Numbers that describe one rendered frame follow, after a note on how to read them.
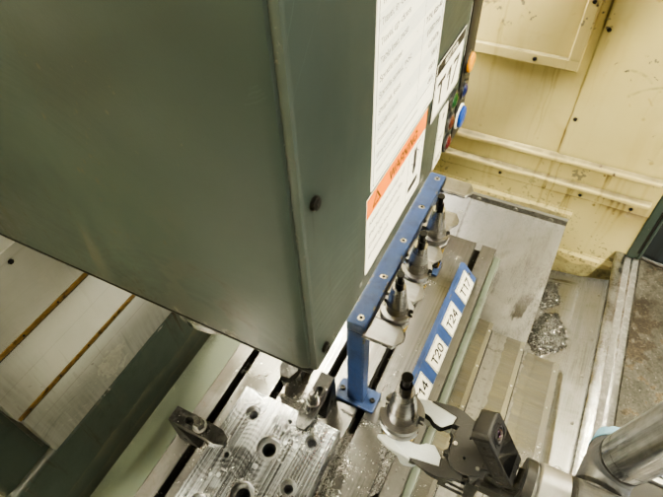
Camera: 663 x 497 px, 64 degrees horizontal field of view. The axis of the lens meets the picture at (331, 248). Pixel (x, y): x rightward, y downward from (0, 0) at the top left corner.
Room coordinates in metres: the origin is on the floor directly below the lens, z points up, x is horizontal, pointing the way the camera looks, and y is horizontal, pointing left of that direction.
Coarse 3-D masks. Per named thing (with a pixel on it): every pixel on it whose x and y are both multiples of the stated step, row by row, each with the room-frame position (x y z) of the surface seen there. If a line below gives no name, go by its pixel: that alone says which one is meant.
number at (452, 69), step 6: (456, 54) 0.54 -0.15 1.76; (456, 60) 0.55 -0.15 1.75; (450, 66) 0.53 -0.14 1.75; (456, 66) 0.55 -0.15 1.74; (450, 72) 0.53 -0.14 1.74; (456, 72) 0.55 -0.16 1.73; (450, 78) 0.53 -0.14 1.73; (456, 78) 0.56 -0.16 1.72; (450, 84) 0.54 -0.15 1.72; (444, 90) 0.52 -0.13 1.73; (444, 96) 0.52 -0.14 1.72
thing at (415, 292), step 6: (396, 276) 0.65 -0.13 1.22; (408, 282) 0.64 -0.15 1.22; (414, 282) 0.64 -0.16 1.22; (390, 288) 0.62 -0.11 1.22; (408, 288) 0.62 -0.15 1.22; (414, 288) 0.62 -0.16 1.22; (420, 288) 0.62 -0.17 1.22; (408, 294) 0.61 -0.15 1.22; (414, 294) 0.61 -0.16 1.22; (420, 294) 0.61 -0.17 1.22; (414, 300) 0.59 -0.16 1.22; (420, 300) 0.60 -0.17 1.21
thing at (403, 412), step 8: (400, 392) 0.31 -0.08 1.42; (392, 400) 0.31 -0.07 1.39; (400, 400) 0.30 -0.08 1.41; (408, 400) 0.30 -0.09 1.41; (416, 400) 0.31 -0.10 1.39; (392, 408) 0.30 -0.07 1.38; (400, 408) 0.29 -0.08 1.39; (408, 408) 0.29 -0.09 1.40; (416, 408) 0.30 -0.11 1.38; (392, 416) 0.30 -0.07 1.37; (400, 416) 0.29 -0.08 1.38; (408, 416) 0.29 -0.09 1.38; (416, 416) 0.30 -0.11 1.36; (400, 424) 0.29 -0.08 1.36; (408, 424) 0.29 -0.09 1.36
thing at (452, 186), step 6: (450, 180) 0.93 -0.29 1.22; (456, 180) 0.93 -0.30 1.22; (444, 186) 0.91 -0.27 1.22; (450, 186) 0.91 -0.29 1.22; (456, 186) 0.91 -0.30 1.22; (462, 186) 0.91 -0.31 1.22; (468, 186) 0.91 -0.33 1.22; (444, 192) 0.90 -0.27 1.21; (450, 192) 0.89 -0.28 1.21; (456, 192) 0.89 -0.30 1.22; (462, 192) 0.89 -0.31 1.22; (468, 192) 0.89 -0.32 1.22
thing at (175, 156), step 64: (0, 0) 0.33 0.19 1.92; (64, 0) 0.30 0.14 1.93; (128, 0) 0.28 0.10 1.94; (192, 0) 0.26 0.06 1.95; (256, 0) 0.24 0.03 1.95; (320, 0) 0.27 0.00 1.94; (448, 0) 0.49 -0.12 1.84; (0, 64) 0.34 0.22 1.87; (64, 64) 0.31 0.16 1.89; (128, 64) 0.28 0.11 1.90; (192, 64) 0.26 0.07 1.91; (256, 64) 0.24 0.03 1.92; (320, 64) 0.27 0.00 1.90; (0, 128) 0.37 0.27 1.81; (64, 128) 0.33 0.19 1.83; (128, 128) 0.29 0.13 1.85; (192, 128) 0.27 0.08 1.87; (256, 128) 0.24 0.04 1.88; (320, 128) 0.27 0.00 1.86; (0, 192) 0.40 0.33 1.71; (64, 192) 0.35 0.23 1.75; (128, 192) 0.31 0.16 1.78; (192, 192) 0.27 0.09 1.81; (256, 192) 0.25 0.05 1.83; (320, 192) 0.26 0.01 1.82; (64, 256) 0.38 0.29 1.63; (128, 256) 0.33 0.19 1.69; (192, 256) 0.29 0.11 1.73; (256, 256) 0.25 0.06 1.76; (320, 256) 0.26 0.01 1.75; (192, 320) 0.31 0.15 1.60; (256, 320) 0.26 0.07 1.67; (320, 320) 0.25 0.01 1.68
